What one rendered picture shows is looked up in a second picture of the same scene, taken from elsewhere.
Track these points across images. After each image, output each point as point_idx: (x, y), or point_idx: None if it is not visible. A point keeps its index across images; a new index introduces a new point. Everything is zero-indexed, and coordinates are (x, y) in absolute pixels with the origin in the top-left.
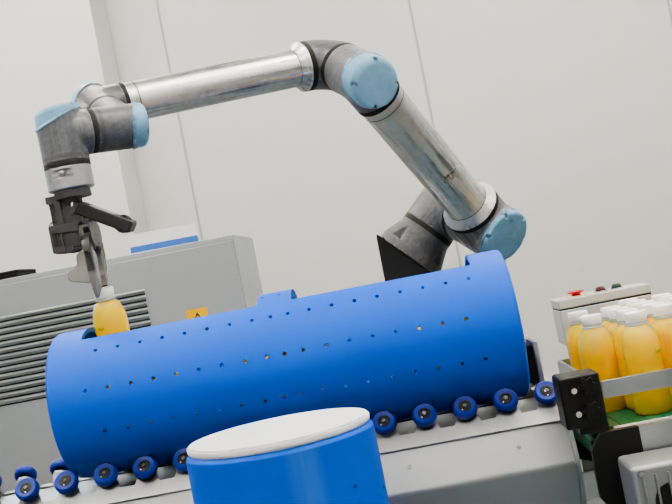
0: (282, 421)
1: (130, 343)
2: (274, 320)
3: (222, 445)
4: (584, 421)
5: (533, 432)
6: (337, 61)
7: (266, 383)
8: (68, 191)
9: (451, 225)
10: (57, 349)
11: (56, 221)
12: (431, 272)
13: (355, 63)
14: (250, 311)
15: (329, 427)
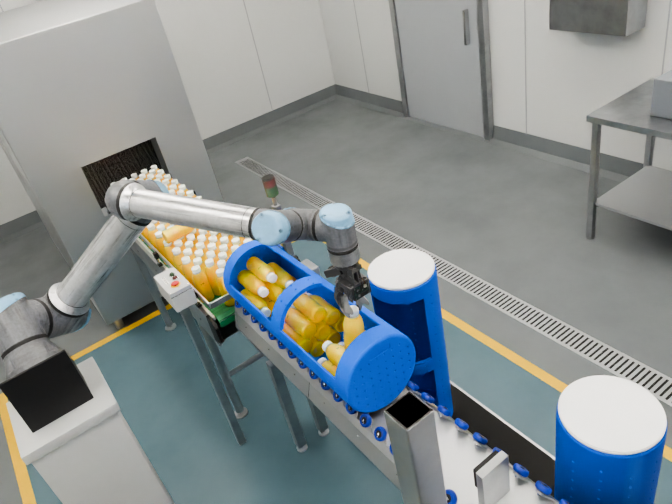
0: (388, 275)
1: (370, 312)
2: (327, 281)
3: (426, 265)
4: None
5: None
6: (152, 188)
7: None
8: None
9: (82, 312)
10: (394, 331)
11: (360, 277)
12: (275, 250)
13: (163, 185)
14: (326, 284)
15: (403, 250)
